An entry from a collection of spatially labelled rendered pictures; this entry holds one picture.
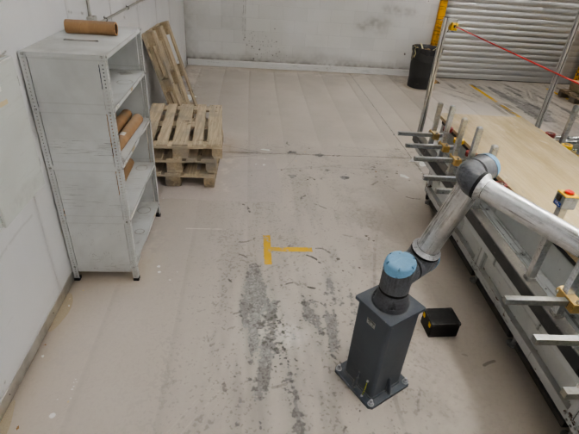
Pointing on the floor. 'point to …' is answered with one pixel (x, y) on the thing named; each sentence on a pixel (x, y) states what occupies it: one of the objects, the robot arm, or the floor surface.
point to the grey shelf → (95, 144)
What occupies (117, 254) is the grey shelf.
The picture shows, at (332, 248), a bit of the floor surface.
